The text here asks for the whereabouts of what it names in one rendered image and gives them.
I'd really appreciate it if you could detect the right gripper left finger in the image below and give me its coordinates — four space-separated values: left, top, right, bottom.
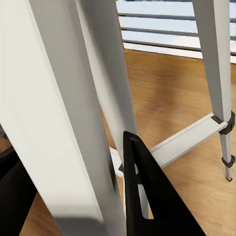
0 149 38 236

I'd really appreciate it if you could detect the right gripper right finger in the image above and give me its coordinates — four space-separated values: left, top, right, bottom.
123 131 206 236

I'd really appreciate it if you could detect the camera tripod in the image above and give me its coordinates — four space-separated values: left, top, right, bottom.
0 0 236 236

